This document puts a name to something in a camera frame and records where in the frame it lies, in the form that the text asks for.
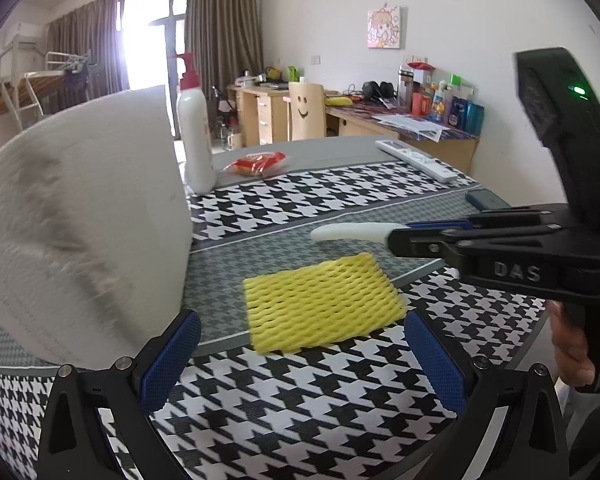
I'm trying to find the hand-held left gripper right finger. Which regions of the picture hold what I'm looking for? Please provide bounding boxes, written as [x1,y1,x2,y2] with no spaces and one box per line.
[404,309,571,480]

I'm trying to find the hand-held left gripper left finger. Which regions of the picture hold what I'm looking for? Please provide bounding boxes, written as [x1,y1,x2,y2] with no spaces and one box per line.
[37,309,203,480]

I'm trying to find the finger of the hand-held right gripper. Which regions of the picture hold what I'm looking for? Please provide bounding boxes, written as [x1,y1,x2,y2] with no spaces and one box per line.
[405,207,573,235]
[386,226,486,263]

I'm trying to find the yellow foam net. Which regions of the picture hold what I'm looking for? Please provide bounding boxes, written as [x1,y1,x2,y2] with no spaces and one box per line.
[242,252,408,356]

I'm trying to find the white foam box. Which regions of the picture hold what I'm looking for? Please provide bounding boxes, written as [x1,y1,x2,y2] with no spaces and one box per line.
[0,85,196,368]

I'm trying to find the person's right hand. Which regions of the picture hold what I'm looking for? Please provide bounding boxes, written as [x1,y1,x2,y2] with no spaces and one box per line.
[550,300,597,388]

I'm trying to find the dark teal phone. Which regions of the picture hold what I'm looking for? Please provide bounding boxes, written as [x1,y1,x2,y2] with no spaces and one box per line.
[465,189,512,211]

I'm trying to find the white remote control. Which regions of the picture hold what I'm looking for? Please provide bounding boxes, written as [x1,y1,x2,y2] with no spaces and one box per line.
[375,139,459,183]

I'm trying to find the wooden desk with patterned cover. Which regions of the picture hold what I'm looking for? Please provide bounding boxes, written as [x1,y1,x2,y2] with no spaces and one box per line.
[325,102,481,173]

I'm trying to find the houndstooth tablecloth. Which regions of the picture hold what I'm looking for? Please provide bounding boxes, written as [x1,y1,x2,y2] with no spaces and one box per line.
[0,135,571,480]

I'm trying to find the white papers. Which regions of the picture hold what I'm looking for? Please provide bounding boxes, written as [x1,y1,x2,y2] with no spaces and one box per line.
[372,112,446,142]

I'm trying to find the row of toiletry bottles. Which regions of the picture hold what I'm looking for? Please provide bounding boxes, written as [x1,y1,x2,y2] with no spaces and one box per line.
[397,62,486,136]

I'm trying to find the black headphones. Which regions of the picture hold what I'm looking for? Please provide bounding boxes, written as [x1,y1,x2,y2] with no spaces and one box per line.
[362,81,396,101]

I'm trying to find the wooden chair with smiley face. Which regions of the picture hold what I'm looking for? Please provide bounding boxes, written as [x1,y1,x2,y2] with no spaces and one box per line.
[287,80,327,142]

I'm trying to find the red snack packet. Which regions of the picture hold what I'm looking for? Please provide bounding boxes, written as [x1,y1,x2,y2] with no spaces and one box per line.
[222,151,291,180]

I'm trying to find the light wooden desk with drawers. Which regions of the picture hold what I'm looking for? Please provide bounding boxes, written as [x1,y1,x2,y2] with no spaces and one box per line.
[227,85,341,148]

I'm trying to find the white lotion bottle red pump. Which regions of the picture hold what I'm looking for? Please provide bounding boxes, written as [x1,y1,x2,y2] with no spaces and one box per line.
[172,51,217,196]

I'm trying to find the brown curtain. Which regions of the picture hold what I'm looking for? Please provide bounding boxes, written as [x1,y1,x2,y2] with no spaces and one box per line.
[45,0,131,93]
[186,0,266,96]

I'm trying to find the grey metal bunk bed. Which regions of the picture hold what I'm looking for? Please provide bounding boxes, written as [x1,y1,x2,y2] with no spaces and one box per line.
[0,42,101,133]

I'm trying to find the glass balcony door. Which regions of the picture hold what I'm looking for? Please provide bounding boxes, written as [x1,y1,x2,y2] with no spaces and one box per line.
[115,0,191,93]

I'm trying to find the white air conditioner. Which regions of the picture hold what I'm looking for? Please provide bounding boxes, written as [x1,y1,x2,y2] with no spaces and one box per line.
[2,22,48,44]

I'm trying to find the pink cartoon wall picture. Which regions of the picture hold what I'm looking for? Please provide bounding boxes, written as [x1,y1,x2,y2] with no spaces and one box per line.
[366,6,402,50]

